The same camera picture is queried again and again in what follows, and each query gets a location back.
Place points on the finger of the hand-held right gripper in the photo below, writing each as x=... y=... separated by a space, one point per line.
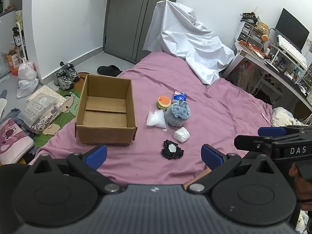
x=271 y=131
x=251 y=142

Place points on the small white bottle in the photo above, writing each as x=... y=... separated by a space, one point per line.
x=268 y=50

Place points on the pink bed sheet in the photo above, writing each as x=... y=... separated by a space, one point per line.
x=151 y=78

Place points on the burger squishy toy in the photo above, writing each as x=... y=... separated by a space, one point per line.
x=164 y=102

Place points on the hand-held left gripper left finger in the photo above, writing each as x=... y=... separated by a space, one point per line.
x=96 y=154

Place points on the white desk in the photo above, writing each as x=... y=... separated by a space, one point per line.
x=280 y=76

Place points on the orange ball ornament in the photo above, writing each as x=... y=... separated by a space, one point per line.
x=265 y=37

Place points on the orange cardboard box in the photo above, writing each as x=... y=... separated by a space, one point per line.
x=13 y=62

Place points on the white soft lump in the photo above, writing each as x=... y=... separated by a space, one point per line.
x=181 y=134

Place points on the polka dot package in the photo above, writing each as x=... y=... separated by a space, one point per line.
x=46 y=95

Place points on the grey sneaker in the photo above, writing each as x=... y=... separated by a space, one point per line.
x=72 y=69
x=63 y=79

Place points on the black slippers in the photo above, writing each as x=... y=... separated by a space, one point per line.
x=109 y=70

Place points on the desk drawer organizer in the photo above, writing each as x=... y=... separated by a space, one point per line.
x=251 y=35

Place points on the grey door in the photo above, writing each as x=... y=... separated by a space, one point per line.
x=136 y=17

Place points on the woven basket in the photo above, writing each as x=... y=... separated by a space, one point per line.
x=262 y=27

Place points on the pink cartoon cushion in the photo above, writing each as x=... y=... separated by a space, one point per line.
x=12 y=139

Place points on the white plastic bag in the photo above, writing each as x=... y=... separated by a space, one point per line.
x=26 y=72
x=27 y=87

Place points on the clear bag of white filling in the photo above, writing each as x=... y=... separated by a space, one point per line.
x=156 y=119

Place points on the grey plastic bag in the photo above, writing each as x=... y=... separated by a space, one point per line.
x=3 y=64

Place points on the floral patterned bag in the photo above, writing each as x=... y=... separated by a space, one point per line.
x=46 y=123

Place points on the white draped sheet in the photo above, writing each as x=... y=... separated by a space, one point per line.
x=185 y=36

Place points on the black computer monitor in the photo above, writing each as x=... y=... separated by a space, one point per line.
x=291 y=29

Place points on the white keyboard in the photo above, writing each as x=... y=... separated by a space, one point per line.
x=291 y=51

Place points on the crumpled light blanket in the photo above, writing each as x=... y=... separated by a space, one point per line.
x=282 y=117

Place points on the blue tissue packet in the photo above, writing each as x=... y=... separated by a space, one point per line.
x=180 y=97

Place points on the cartoon floor mat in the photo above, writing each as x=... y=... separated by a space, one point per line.
x=69 y=102

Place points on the grey plush toy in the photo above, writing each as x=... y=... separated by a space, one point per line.
x=176 y=114

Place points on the black bottle with label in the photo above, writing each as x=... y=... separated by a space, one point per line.
x=17 y=37

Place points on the cardboard scrap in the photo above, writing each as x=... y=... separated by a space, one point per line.
x=51 y=128

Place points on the person's right hand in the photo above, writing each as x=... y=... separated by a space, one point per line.
x=301 y=190

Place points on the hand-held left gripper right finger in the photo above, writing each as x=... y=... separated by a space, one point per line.
x=210 y=156

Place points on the grey parcel bags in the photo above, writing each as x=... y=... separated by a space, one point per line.
x=36 y=113

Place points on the black lace ornament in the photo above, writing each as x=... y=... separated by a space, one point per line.
x=171 y=151

